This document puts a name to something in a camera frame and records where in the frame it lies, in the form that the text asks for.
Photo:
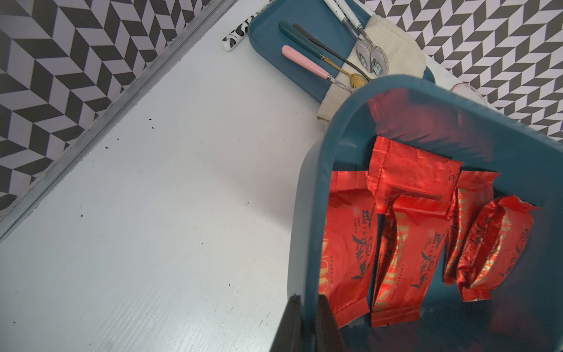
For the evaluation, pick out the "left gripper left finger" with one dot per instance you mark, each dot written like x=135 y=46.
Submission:
x=288 y=335

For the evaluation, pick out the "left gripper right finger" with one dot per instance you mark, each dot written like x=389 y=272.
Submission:
x=328 y=337

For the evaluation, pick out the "red tea bag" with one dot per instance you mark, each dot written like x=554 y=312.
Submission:
x=475 y=189
x=413 y=247
x=396 y=169
x=496 y=240
x=348 y=250

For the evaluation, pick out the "pink plastic cup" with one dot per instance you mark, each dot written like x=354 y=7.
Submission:
x=467 y=91

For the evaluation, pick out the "beige cloth napkin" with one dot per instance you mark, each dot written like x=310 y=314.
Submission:
x=404 y=57

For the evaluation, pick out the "black white patterned pen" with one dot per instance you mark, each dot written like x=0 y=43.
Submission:
x=235 y=37

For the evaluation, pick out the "black spoon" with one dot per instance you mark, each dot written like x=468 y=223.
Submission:
x=330 y=50

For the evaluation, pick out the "green handled gold spoon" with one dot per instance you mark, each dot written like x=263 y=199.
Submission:
x=356 y=80

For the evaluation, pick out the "white handled spoon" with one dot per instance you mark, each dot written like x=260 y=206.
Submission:
x=343 y=12
x=381 y=63

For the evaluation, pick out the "pink handled spoon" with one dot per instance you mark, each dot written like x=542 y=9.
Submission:
x=298 y=58

